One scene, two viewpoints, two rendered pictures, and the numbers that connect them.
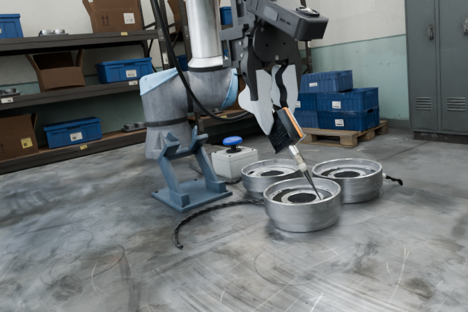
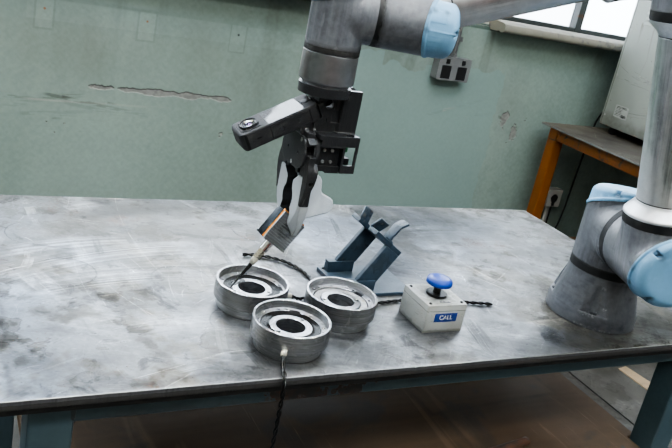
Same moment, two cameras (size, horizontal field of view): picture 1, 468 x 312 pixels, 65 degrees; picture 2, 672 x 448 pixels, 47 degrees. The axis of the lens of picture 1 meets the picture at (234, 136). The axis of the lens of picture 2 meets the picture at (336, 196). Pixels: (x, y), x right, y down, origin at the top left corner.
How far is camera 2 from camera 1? 1.28 m
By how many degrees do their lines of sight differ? 89
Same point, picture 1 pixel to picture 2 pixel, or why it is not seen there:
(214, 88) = (620, 251)
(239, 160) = (410, 298)
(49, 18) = not seen: outside the picture
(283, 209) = (228, 270)
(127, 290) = (204, 235)
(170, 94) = (591, 222)
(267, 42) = (289, 143)
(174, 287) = (192, 245)
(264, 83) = (282, 177)
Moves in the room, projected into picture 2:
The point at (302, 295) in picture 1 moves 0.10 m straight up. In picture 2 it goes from (142, 269) to (150, 207)
